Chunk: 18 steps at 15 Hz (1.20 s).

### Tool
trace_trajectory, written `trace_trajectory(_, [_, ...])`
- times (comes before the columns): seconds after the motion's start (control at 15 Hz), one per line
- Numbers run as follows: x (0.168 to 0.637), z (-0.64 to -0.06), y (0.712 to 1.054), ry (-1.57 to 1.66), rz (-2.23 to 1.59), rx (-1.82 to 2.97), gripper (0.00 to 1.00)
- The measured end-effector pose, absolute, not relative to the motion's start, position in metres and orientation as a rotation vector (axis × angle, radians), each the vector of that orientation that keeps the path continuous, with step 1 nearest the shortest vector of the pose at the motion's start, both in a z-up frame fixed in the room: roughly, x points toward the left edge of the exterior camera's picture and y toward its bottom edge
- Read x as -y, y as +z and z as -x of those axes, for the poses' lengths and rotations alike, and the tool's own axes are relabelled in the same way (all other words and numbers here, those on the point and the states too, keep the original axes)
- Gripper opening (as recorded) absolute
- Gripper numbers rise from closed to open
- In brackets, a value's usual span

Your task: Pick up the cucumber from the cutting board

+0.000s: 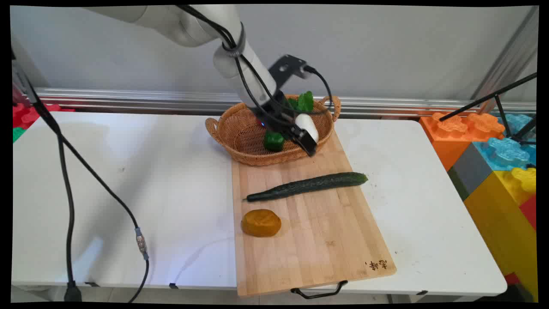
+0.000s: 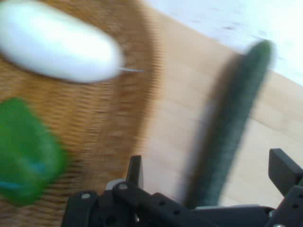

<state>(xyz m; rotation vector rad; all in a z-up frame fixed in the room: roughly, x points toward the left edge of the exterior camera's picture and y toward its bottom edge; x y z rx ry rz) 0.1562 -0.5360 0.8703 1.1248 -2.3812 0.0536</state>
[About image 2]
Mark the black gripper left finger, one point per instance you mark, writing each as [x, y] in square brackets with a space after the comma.
[135, 172]

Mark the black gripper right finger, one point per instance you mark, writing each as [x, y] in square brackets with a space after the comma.
[282, 171]

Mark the dark green cucumber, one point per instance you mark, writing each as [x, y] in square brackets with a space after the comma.
[233, 125]

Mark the green leafy vegetable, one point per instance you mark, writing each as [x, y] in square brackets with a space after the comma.
[26, 153]

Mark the white daikon radish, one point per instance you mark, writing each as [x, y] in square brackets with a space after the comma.
[54, 45]

